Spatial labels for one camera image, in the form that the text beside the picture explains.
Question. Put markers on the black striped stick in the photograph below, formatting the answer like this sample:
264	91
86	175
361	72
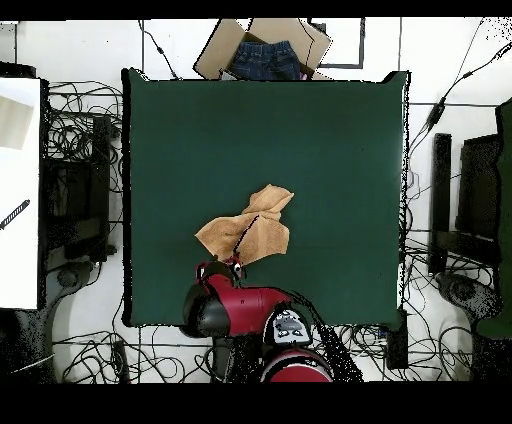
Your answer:
16	213

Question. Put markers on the blue denim jeans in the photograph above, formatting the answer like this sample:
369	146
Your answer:
264	60

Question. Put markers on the tan terry towel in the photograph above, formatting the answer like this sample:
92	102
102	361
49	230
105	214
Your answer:
216	236

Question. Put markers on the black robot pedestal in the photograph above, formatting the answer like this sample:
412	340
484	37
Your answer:
224	360

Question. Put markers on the white side table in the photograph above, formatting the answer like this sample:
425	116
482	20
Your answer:
20	260

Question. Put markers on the black power strip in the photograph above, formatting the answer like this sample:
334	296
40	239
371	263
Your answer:
120	360
396	344

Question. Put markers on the beige box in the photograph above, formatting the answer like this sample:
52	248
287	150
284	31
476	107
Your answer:
14	124

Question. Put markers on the brown cardboard box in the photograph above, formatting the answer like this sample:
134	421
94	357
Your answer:
216	52

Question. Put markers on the dark green tablecloth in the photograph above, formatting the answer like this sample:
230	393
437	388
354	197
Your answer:
320	160

